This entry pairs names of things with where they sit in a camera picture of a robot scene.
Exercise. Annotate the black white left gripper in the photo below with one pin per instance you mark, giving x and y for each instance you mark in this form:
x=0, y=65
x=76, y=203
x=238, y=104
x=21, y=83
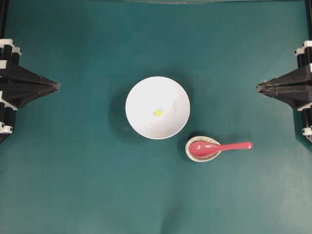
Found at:
x=16, y=96

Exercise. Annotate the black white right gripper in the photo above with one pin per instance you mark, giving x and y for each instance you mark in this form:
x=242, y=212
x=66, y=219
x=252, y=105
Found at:
x=299, y=95

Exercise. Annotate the red ceramic spoon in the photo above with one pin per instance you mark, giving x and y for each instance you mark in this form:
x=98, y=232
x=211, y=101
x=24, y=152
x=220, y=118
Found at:
x=202, y=148

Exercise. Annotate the speckled ceramic spoon rest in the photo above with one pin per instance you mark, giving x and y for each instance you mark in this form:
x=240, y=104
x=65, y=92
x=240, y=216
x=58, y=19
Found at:
x=204, y=158

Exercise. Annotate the white round bowl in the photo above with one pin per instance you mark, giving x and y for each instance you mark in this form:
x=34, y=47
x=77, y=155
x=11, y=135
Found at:
x=153, y=94

